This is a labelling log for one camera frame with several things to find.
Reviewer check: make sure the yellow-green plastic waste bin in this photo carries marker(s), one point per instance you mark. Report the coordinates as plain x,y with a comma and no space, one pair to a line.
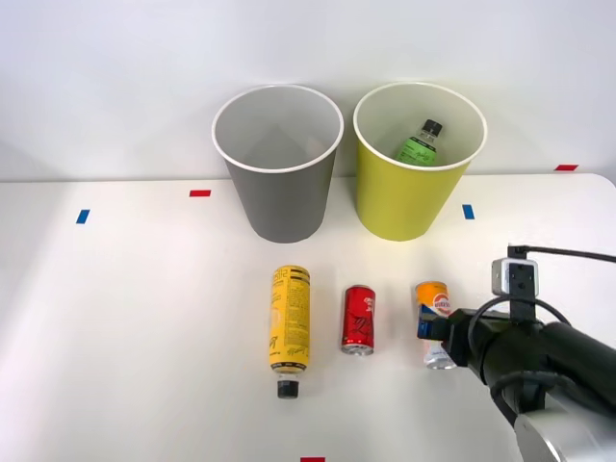
404,202

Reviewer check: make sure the red drink can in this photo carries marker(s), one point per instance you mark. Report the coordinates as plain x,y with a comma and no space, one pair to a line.
358,317

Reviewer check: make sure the yellow plastic bottle black cap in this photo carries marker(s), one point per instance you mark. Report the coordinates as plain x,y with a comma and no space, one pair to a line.
289,317

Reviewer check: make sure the grey plastic waste bin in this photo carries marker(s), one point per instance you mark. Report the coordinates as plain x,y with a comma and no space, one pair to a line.
281,202

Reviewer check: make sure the orange and white drink can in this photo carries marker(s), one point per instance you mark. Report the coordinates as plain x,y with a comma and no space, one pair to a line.
432,296

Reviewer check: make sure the green label plastic bottle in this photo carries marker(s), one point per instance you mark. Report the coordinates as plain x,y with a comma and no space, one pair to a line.
418,151

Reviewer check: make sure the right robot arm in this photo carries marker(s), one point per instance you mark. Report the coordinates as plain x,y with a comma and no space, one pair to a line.
553,356

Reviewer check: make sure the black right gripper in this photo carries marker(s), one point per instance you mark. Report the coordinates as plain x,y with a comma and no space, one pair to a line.
464,341

